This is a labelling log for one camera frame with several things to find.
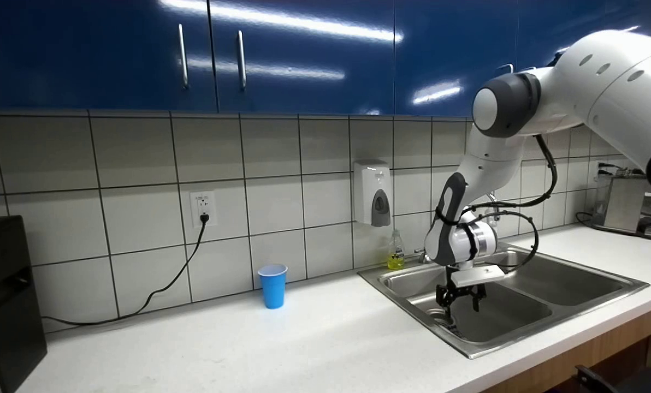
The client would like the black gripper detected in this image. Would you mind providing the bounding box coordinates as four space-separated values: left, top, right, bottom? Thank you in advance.
434 281 487 322

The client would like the stainless steel double sink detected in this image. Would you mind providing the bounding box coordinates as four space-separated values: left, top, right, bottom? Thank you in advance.
358 241 651 360

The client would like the green dish soap bottle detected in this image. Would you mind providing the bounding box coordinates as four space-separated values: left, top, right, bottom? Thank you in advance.
382 229 408 273

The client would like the black chair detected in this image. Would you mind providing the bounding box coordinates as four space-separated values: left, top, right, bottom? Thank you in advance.
574 365 651 393

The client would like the blue plastic cup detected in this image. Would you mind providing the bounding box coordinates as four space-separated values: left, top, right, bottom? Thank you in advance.
256 261 290 310

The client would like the silver countertop appliance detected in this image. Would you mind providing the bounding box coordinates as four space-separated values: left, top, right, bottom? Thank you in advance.
601 162 651 235

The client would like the black countertop appliance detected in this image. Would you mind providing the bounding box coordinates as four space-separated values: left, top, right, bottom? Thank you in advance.
0 213 50 393

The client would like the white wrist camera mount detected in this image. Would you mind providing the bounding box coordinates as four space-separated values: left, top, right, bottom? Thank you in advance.
449 261 510 289

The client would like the white wall soap dispenser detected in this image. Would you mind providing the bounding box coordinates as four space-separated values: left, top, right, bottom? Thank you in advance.
352 158 396 229

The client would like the white wall outlet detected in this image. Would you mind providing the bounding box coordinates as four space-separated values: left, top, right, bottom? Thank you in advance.
191 189 220 224

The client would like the black power cord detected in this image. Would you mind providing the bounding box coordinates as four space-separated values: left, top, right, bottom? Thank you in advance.
41 212 213 326

